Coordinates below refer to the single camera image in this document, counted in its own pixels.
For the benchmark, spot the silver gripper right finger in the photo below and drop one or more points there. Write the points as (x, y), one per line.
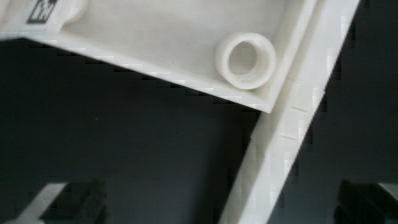
(366, 203)

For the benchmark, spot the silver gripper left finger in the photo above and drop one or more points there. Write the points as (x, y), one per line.
(70, 203)

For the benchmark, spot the white square table top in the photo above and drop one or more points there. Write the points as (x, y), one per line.
(214, 44)

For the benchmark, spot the white table leg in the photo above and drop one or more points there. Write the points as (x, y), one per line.
(36, 17)

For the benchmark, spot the white front fence bar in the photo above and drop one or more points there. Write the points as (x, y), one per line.
(283, 124)

